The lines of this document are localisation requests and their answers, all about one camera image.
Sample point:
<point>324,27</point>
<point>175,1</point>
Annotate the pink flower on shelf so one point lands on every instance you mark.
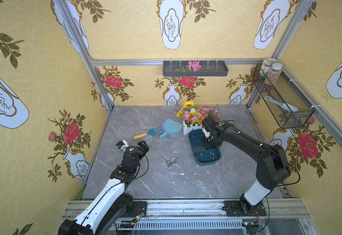
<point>193,66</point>

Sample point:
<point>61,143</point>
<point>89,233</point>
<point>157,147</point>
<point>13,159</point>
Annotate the light blue plastic scoop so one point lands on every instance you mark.
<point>170,127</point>

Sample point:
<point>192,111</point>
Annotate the black wire mesh basket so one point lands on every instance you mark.
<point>284,91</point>

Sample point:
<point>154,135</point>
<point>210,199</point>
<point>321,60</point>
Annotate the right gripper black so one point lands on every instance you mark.
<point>206,141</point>

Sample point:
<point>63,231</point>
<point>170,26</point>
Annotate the dark grey wall shelf tray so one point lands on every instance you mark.
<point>177,68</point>

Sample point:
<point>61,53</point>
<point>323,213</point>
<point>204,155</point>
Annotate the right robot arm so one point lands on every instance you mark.
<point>272,165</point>

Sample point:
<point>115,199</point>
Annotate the light blue brush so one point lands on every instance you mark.
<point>285,106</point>

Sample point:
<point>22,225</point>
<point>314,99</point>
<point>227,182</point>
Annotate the dark teal storage box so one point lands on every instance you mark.
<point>201,155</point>

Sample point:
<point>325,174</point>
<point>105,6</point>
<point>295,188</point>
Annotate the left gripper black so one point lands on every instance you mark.
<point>128,158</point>

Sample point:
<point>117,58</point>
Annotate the clear jar beige lid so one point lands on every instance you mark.
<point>273,74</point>

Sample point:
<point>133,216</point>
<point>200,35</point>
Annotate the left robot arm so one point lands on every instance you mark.
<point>112,202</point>

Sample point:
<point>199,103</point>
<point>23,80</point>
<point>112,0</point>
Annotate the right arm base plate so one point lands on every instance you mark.
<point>240,208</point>

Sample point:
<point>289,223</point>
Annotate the white picket flower planter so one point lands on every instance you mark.
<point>192,116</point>

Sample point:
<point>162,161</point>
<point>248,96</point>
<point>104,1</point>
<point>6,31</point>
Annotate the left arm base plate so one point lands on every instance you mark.
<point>138,208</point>

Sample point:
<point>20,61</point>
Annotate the clear jar white lid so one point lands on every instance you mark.
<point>266,65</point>

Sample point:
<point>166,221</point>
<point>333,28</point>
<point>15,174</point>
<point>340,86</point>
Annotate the aluminium corner frame post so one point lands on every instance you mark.
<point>68,17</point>

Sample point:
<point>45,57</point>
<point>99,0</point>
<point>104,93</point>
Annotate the aluminium front rail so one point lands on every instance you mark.
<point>284,216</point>

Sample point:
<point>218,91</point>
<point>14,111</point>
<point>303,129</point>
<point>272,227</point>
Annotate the yellow handled blue garden fork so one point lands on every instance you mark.
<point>152,132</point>

